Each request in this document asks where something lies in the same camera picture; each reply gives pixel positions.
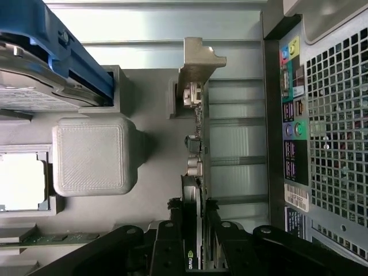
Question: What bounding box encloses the white barcode sticker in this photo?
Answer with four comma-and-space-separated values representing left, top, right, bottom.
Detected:
283, 183, 310, 214

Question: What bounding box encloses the silver CPU chip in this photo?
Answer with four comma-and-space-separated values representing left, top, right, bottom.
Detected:
0, 152, 48, 212

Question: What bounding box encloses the blue text label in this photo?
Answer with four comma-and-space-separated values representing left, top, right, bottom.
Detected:
284, 206, 306, 240

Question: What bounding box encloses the grey metal PC case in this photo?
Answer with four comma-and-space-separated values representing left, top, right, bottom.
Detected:
259, 0, 368, 260

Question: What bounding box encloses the blue plastic disk caddy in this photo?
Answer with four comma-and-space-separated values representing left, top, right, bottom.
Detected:
0, 0, 114, 108

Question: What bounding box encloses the grey printed parts rack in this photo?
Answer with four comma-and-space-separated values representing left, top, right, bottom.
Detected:
0, 64, 208, 276

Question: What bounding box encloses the green RAM stick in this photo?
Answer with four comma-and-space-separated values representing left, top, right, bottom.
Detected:
0, 224, 116, 248

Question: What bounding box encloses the silver hard disk drive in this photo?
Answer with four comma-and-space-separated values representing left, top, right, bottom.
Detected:
0, 36, 112, 113

